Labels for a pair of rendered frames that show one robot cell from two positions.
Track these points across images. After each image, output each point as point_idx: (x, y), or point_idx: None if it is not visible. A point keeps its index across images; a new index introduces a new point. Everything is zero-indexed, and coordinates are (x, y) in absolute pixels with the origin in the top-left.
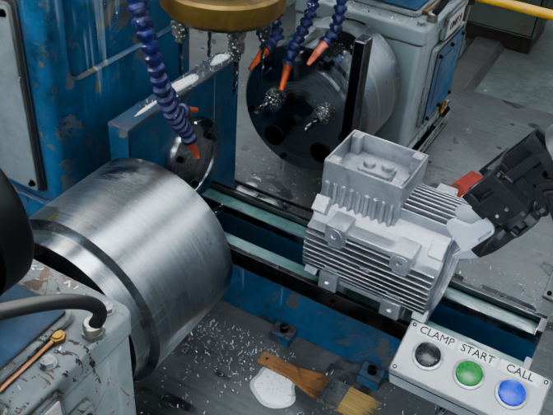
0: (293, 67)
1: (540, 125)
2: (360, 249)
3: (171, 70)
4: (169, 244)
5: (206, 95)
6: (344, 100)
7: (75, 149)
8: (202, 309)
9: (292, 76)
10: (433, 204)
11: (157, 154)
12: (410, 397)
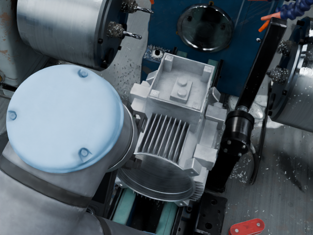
0: (298, 34)
1: (126, 101)
2: None
3: None
4: (60, 2)
5: (233, 1)
6: (290, 76)
7: None
8: (65, 51)
9: (295, 40)
10: (160, 130)
11: (176, 2)
12: None
